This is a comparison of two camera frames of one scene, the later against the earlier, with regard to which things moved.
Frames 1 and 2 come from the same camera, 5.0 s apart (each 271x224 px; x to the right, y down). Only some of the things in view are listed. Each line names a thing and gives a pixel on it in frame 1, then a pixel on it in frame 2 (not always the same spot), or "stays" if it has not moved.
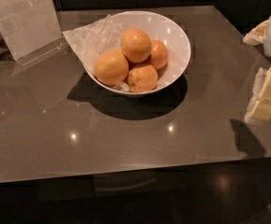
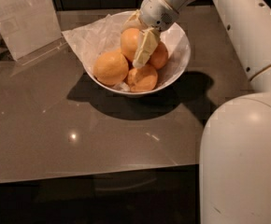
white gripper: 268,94 → 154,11
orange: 111,67 stays
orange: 142,78 stays
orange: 135,45 stays
